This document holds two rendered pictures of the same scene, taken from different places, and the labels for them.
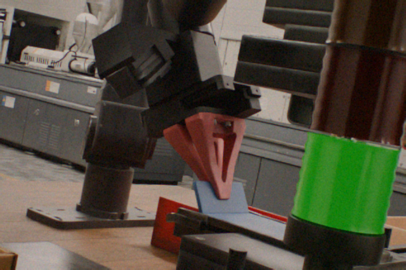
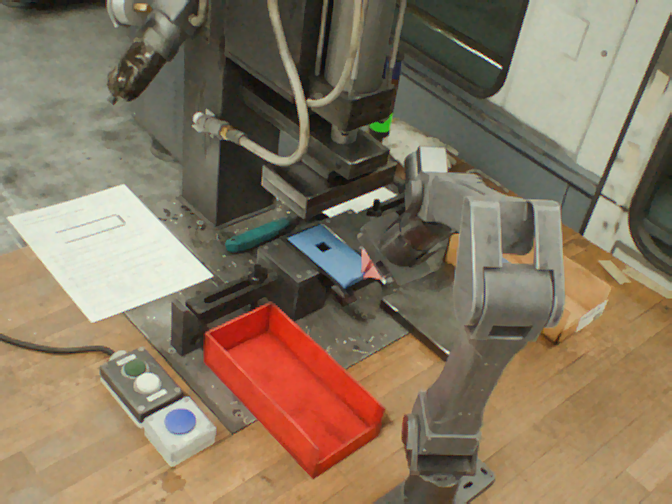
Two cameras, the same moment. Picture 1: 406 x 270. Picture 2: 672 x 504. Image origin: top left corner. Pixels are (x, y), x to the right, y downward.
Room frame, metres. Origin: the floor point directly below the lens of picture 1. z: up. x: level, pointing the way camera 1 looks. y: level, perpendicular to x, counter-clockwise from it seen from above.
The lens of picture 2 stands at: (1.62, -0.01, 1.79)
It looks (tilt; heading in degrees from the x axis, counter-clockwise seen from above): 38 degrees down; 184
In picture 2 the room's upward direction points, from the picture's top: 10 degrees clockwise
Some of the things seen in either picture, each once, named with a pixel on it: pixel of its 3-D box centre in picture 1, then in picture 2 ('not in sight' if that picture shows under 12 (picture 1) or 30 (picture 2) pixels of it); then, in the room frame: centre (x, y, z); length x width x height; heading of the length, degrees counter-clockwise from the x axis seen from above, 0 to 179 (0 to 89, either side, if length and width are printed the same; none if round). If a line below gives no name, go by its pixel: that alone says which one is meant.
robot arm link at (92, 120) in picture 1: (118, 144); (439, 442); (0.95, 0.11, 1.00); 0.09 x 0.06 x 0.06; 105
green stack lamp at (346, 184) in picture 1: (345, 181); (381, 118); (0.30, -0.06, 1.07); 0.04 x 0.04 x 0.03
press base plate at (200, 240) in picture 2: not in sight; (300, 258); (0.52, -0.15, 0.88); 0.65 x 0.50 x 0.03; 141
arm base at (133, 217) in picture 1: (106, 191); (432, 481); (0.96, 0.11, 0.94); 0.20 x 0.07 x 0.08; 141
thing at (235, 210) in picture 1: (283, 218); (335, 251); (0.62, -0.08, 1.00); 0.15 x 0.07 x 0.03; 51
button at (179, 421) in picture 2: not in sight; (180, 423); (0.95, -0.22, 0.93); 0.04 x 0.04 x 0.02
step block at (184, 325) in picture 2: not in sight; (195, 320); (0.78, -0.25, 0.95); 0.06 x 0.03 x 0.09; 141
